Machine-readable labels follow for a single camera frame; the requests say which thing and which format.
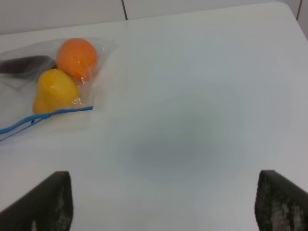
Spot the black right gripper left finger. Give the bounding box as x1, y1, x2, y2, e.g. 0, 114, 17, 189
0, 171, 73, 231

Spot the purple eggplant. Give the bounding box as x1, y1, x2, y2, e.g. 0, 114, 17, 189
0, 55, 56, 75

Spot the yellow fruit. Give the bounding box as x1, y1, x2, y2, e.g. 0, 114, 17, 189
32, 68, 80, 114

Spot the clear zip bag blue seal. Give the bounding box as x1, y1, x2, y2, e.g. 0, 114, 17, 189
0, 38, 116, 140

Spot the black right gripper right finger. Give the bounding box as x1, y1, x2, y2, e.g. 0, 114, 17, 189
254, 170, 308, 231

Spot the orange fruit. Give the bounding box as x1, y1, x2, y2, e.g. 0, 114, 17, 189
56, 38, 99, 82

